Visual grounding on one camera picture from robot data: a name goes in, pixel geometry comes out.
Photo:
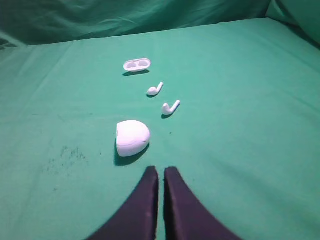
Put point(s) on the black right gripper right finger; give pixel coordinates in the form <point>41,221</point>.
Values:
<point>185,218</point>

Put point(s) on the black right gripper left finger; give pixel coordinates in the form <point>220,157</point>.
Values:
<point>137,218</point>

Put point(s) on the white earphone case shell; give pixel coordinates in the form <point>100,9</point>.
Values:
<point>132,137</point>

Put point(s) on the white earphone case inner tray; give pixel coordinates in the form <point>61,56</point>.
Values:
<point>137,65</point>

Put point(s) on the white earbud near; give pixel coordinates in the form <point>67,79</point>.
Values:
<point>167,110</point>

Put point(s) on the white earbud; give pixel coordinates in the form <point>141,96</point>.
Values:
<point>153,91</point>
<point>167,110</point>

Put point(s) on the white earbud far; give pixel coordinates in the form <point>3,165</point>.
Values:
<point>153,91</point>

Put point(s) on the green cloth backdrop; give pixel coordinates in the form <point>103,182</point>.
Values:
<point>34,22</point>

